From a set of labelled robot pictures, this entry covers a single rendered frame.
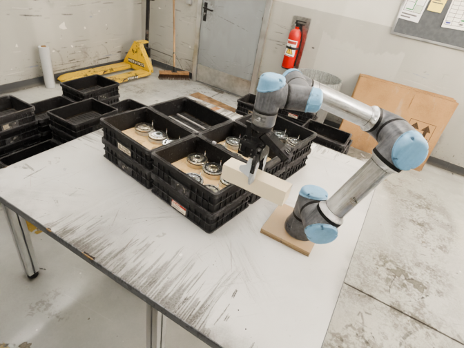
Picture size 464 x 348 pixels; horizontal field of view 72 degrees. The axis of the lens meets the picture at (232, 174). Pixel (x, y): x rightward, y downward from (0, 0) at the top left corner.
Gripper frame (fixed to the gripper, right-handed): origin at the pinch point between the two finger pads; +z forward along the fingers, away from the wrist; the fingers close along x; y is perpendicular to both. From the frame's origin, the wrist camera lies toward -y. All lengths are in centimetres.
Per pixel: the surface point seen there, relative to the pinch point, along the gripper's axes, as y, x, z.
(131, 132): 85, -27, 26
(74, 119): 173, -56, 60
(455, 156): -116, -329, 90
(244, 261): -3.9, 2.1, 38.7
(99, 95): 189, -95, 55
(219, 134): 45, -52, 20
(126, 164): 73, -10, 33
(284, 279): -21.2, 0.4, 38.8
